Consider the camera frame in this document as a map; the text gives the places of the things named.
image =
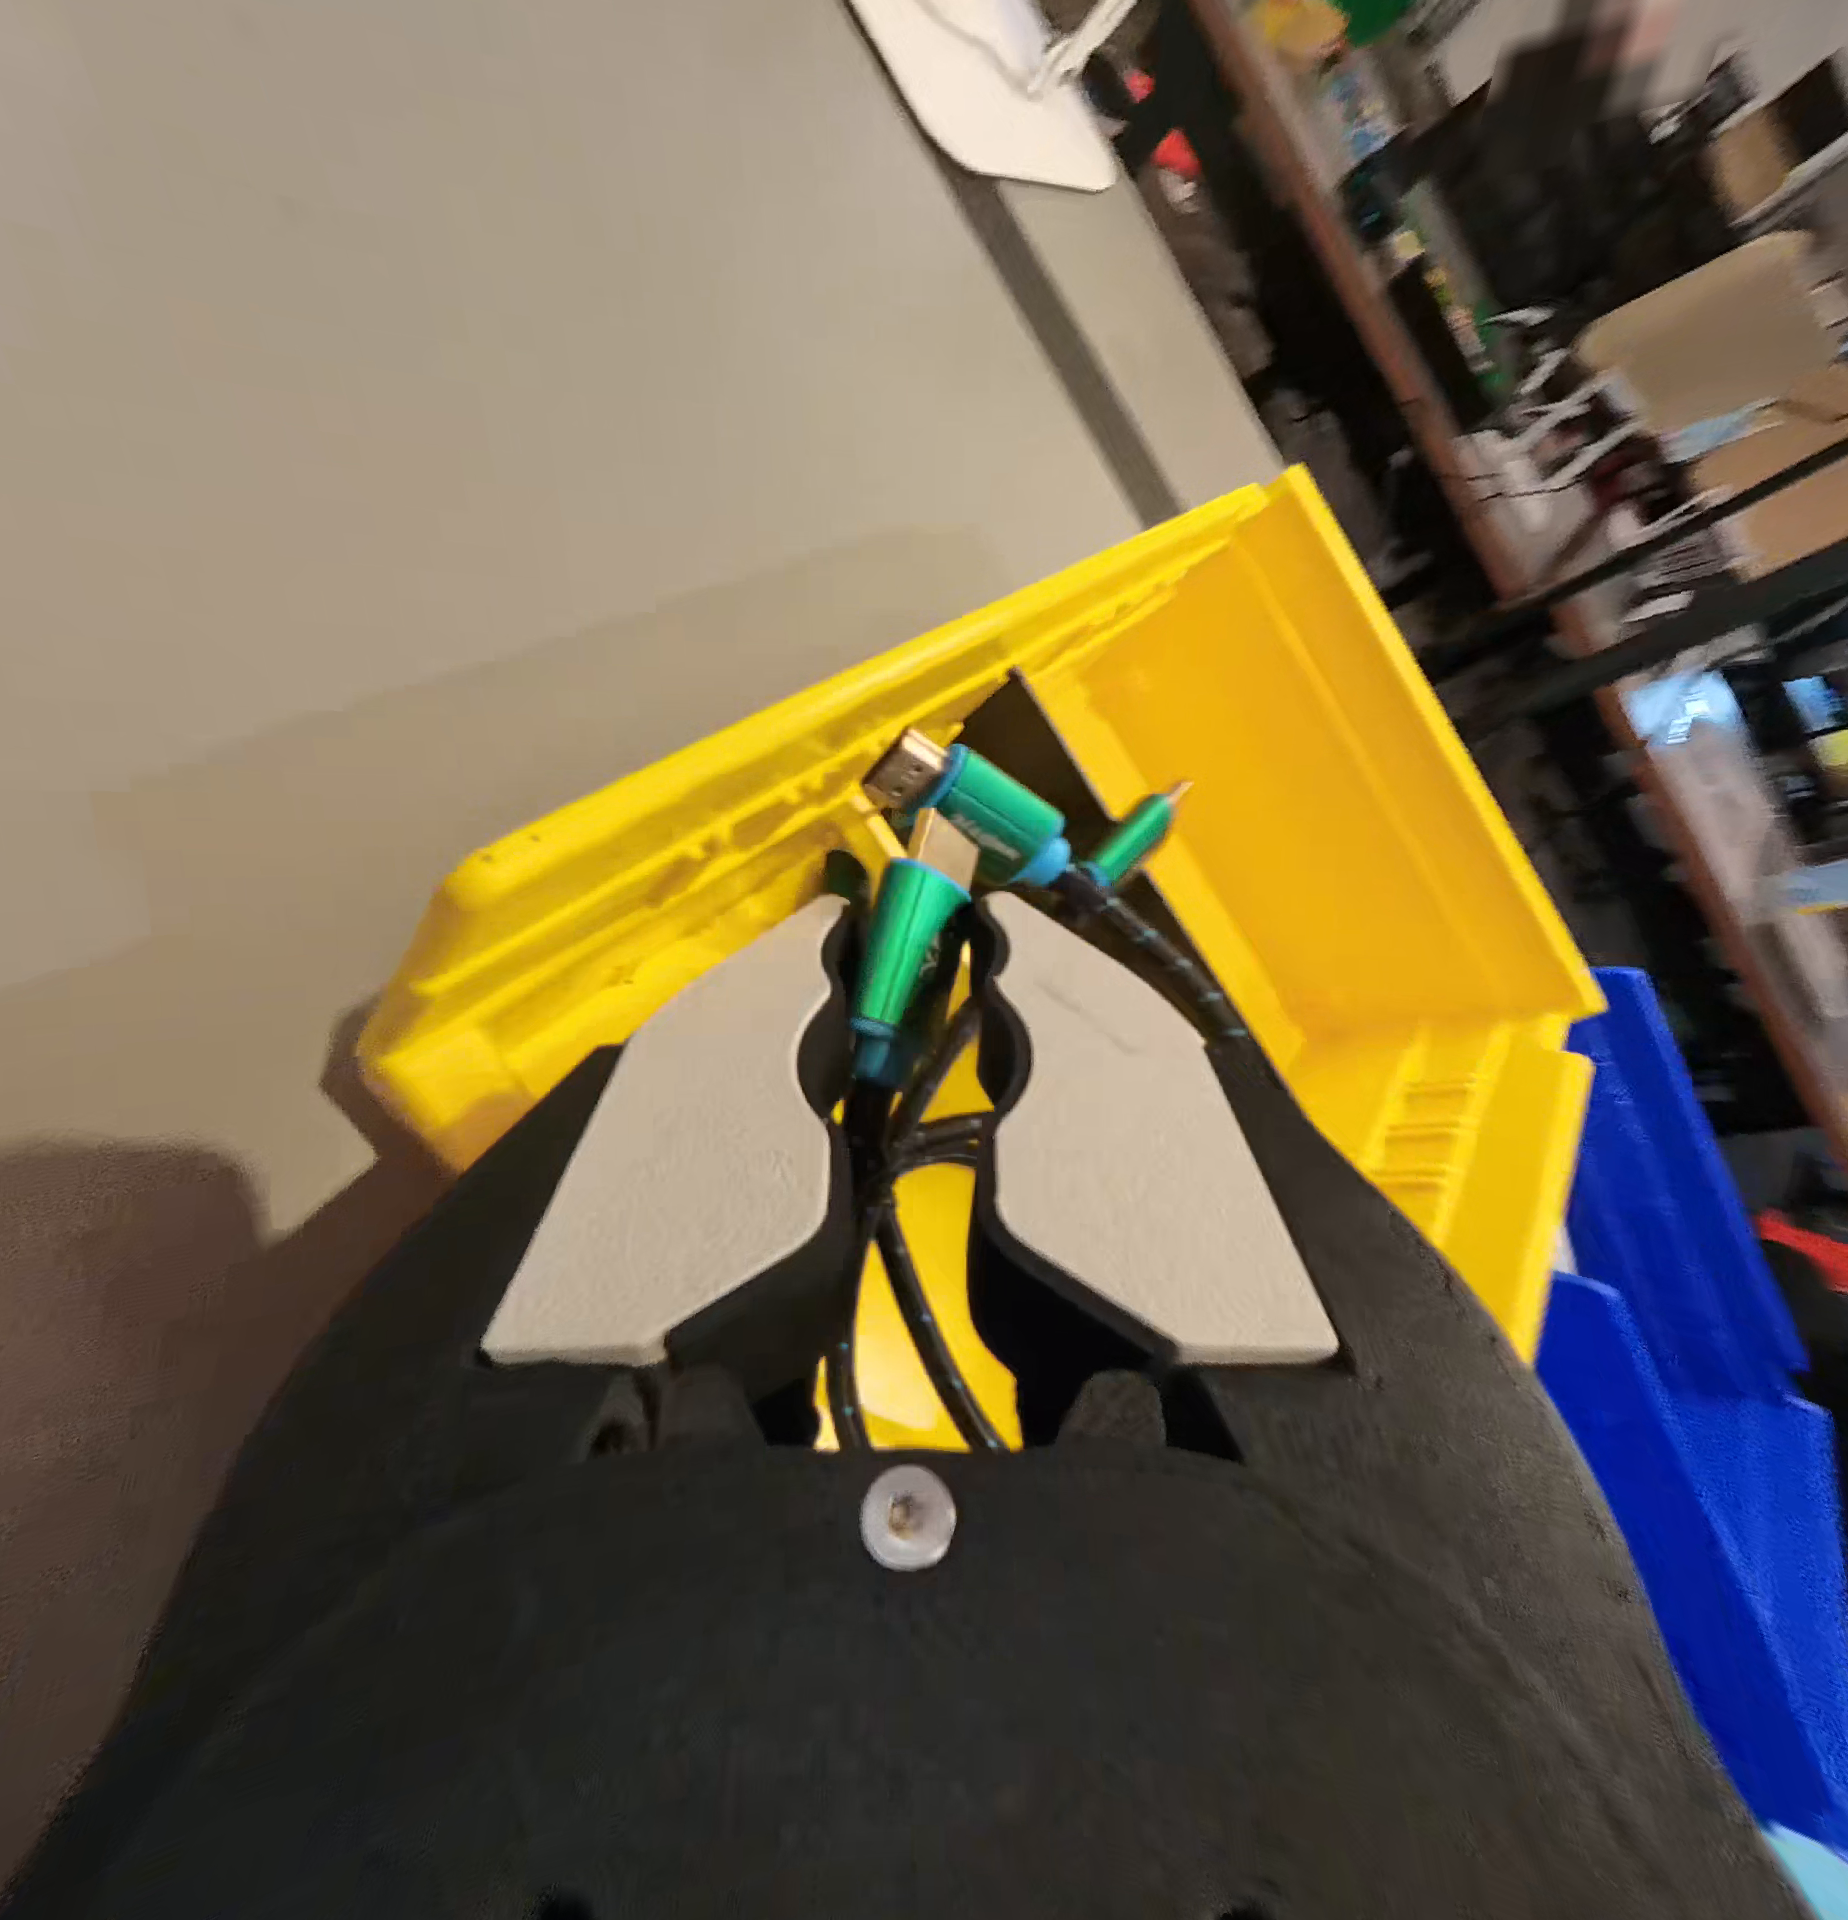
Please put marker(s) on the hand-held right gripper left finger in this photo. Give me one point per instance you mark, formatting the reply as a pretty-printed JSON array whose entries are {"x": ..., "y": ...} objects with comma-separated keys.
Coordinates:
[{"x": 684, "y": 1186}]

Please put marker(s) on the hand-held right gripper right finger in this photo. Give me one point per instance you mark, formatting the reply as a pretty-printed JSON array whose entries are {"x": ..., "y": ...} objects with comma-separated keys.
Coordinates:
[{"x": 1149, "y": 1186}]

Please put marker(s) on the yellow plastic bin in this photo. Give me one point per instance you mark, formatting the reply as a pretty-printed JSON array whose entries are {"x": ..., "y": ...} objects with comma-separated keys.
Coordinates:
[{"x": 1284, "y": 720}]

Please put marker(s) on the red plastic bin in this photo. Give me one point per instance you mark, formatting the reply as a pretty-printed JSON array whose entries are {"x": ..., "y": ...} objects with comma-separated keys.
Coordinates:
[{"x": 1825, "y": 1252}]

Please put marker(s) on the white stand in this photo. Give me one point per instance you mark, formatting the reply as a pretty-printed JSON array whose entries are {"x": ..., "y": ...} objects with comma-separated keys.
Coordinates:
[{"x": 1000, "y": 121}]

